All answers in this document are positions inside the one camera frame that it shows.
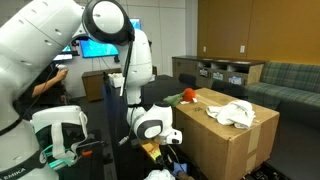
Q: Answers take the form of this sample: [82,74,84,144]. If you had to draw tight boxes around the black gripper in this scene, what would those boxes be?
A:
[156,154,173,170]

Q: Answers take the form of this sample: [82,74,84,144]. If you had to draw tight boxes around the orange plush carrot toy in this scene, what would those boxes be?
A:
[163,88,197,106]

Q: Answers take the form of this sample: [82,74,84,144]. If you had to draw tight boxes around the white towel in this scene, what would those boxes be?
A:
[206,100,255,129]

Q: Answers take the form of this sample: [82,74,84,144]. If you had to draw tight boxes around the blue cloth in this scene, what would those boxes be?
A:
[173,163,187,174]

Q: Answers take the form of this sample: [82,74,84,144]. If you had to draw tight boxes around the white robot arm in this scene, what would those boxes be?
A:
[0,0,182,180]

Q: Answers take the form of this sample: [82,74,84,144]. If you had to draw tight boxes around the black office chair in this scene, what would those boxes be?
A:
[178,73,196,86]

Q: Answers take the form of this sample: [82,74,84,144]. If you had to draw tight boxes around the white storage bin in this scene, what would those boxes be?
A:
[108,73,124,88]

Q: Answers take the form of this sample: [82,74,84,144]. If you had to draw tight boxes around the wooden recycling cabinet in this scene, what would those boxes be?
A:
[172,55,265,88]

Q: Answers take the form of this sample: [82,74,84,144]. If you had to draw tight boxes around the low wooden bench cabinet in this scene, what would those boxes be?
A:
[81,65,158,102]

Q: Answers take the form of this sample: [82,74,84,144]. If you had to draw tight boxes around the white vr headset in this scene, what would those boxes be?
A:
[31,105,88,166]

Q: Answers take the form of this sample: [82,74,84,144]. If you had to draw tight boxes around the person in black shirt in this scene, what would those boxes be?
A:
[13,63,68,120]

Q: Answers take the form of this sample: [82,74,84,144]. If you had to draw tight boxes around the green plaid sofa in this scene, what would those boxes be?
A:
[246,62,320,109]

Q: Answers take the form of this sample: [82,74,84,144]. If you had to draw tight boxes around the wall mounted tv screen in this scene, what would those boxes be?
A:
[53,17,142,62]

